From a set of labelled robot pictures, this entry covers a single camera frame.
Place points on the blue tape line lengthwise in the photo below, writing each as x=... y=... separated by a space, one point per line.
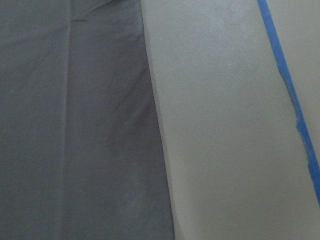
x=278 y=54

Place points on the dark brown t-shirt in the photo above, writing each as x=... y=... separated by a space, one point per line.
x=81 y=155

